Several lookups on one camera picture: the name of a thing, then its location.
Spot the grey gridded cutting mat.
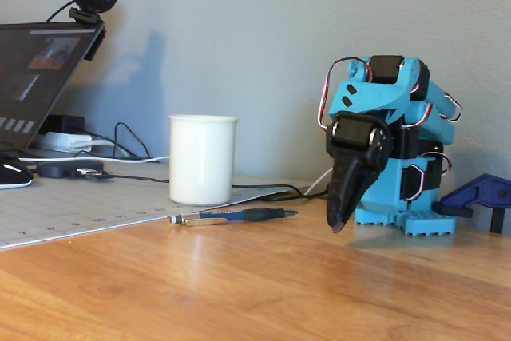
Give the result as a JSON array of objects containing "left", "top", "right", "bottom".
[{"left": 0, "top": 162, "right": 313, "bottom": 251}]

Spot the black cable with ferrite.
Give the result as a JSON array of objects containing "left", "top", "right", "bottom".
[{"left": 101, "top": 172, "right": 333, "bottom": 204}]

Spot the black power adapter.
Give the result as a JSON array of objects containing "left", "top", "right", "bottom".
[{"left": 44, "top": 113, "right": 87, "bottom": 134}]

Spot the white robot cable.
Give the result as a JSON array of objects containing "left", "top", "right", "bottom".
[{"left": 304, "top": 168, "right": 333, "bottom": 197}]

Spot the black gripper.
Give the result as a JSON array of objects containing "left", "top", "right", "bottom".
[{"left": 325, "top": 111, "right": 395, "bottom": 234}]

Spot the thin black looped cable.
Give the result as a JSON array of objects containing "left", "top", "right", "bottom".
[{"left": 81, "top": 121, "right": 153, "bottom": 161}]

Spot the white power adapter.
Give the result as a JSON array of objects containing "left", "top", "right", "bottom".
[{"left": 37, "top": 130, "right": 117, "bottom": 154}]

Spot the blue and black pen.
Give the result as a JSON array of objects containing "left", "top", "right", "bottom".
[{"left": 167, "top": 208, "right": 299, "bottom": 228}]

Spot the white ceramic mug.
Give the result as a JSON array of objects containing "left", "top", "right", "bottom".
[{"left": 168, "top": 114, "right": 240, "bottom": 206}]

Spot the white charger cable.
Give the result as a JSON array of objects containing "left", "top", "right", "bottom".
[{"left": 18, "top": 154, "right": 172, "bottom": 165}]

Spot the dark laptop screen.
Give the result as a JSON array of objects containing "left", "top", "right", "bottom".
[{"left": 0, "top": 21, "right": 107, "bottom": 155}]

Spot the black usb hub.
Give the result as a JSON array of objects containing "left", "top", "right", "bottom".
[{"left": 34, "top": 159, "right": 112, "bottom": 180}]

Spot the black computer mouse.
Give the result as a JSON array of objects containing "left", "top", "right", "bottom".
[{"left": 0, "top": 156, "right": 35, "bottom": 191}]

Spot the dark blue table clamp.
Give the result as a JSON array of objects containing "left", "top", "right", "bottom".
[{"left": 430, "top": 172, "right": 511, "bottom": 234}]

